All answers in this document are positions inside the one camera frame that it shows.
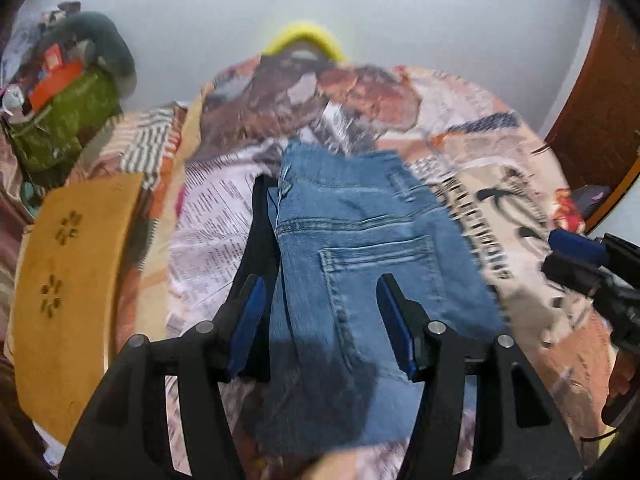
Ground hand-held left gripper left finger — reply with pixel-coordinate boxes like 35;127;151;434
57;272;266;480

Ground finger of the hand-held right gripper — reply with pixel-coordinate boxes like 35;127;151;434
547;230;640;267
541;255;618;297

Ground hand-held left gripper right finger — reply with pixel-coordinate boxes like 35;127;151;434
376;272;586;480

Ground blue denim pants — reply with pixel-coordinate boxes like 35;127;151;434
250;140;508;456

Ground black folded pants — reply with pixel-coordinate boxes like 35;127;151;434
235;174;282;381

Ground person's right hand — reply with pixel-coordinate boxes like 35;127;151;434
607;347;640;411

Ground purple cloth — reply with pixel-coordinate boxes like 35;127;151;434
570;185;612;222

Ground printed blanket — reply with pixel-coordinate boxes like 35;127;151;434
65;55;617;480

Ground brown wooden door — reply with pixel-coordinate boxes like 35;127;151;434
542;0;640;192

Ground wooden chair back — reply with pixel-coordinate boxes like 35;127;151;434
11;172;146;446

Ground green bag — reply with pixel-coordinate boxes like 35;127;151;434
7;67;122;172

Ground yellow pillow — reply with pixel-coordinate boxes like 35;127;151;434
262;20;348;64

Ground orange box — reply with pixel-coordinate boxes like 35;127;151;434
27;59;84;111

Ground grey plush toy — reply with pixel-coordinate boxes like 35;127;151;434
40;10;138;97

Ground patterned cloth pile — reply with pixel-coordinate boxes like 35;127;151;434
0;4;57;111

